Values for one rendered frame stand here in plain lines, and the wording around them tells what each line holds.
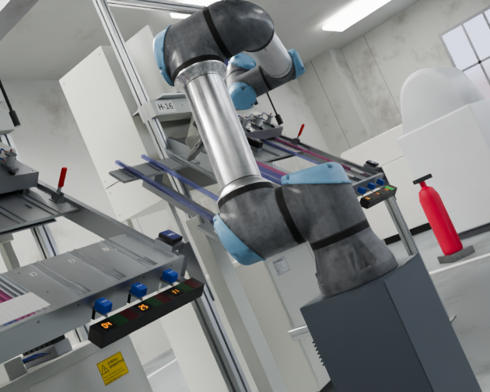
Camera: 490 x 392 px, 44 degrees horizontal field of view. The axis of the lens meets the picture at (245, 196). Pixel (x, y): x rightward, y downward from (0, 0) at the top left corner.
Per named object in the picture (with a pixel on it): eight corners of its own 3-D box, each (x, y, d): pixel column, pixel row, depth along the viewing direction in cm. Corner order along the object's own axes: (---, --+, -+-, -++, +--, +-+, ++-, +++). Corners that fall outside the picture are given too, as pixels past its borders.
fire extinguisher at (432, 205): (479, 246, 419) (442, 167, 423) (471, 256, 397) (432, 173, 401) (444, 258, 434) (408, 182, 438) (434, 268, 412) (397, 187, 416)
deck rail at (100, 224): (184, 278, 156) (188, 257, 154) (180, 280, 154) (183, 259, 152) (9, 183, 188) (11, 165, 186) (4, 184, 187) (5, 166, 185)
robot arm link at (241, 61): (234, 59, 166) (232, 47, 173) (218, 92, 172) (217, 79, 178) (260, 68, 168) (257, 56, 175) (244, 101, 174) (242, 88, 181)
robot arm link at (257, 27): (250, -30, 119) (295, 46, 167) (202, -4, 122) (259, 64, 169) (273, 20, 118) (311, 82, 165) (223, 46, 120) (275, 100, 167)
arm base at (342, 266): (409, 257, 113) (387, 208, 114) (379, 281, 101) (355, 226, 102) (343, 278, 122) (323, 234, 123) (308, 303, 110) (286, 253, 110)
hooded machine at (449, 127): (443, 246, 489) (372, 92, 498) (464, 229, 538) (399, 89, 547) (527, 218, 447) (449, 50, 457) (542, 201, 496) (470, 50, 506)
